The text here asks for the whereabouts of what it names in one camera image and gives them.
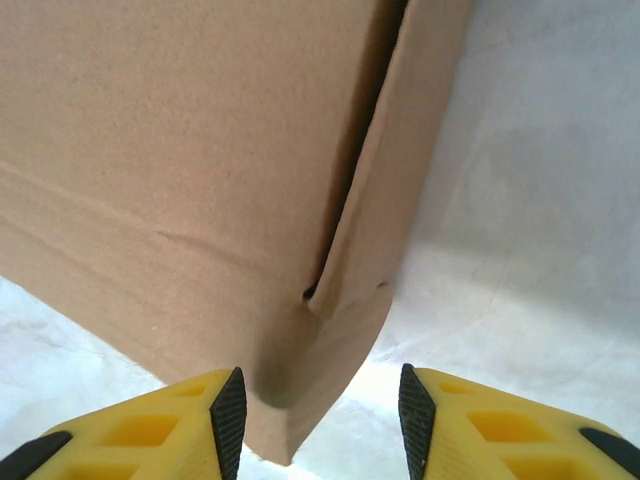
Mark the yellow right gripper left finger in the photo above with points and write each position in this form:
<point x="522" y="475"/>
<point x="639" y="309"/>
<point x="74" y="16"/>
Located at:
<point x="190" y="450"/>

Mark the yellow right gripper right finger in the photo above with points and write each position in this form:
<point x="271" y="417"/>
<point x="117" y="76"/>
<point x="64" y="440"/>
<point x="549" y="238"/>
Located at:
<point x="460" y="450"/>

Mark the brown cardboard paper box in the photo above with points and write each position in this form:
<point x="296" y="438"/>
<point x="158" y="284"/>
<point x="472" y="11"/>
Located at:
<point x="175" y="150"/>

